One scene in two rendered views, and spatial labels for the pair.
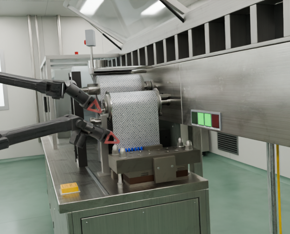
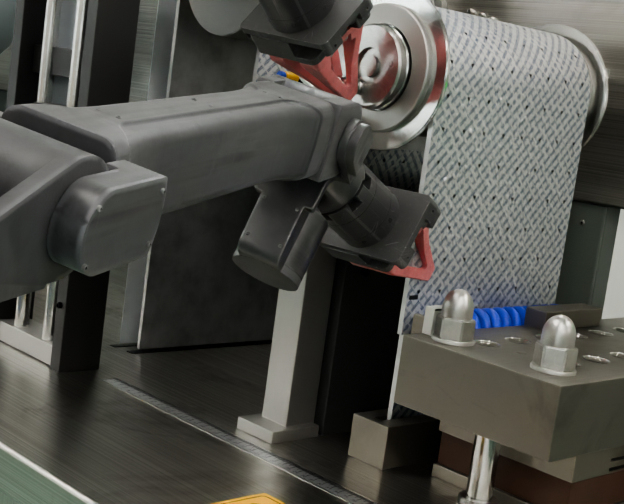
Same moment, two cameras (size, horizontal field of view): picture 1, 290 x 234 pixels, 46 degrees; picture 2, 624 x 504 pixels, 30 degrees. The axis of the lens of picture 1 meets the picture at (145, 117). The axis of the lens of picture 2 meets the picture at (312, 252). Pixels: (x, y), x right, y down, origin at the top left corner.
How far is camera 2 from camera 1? 104 cm
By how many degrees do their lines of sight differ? 26
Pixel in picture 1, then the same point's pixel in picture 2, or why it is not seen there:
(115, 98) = (452, 35)
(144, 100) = (552, 76)
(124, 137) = (452, 252)
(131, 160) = (608, 392)
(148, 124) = (542, 200)
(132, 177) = (581, 480)
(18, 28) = not seen: outside the picture
